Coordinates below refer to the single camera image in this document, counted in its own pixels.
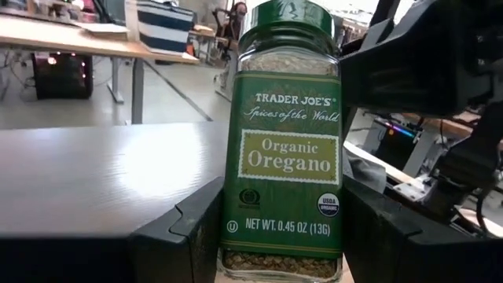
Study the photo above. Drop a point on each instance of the navy white striped bin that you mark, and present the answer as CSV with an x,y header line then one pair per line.
x,y
165,25

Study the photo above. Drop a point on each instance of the black computer tower with lights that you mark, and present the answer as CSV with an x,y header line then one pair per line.
x,y
63,76

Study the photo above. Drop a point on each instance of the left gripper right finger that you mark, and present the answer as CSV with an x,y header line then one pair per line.
x,y
393,255

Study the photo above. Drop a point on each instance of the grey cloth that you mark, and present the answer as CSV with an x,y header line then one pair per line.
x,y
365,173

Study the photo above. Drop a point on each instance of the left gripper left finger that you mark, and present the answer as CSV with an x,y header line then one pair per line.
x,y
184,251

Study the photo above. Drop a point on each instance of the light wood table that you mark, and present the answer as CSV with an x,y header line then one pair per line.
x,y
78,41

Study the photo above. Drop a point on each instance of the person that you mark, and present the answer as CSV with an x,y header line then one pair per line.
x,y
239,15

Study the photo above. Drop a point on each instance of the green lid oregano jar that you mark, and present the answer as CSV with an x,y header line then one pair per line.
x,y
287,157

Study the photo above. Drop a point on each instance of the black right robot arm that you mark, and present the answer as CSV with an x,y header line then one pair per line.
x,y
467,165

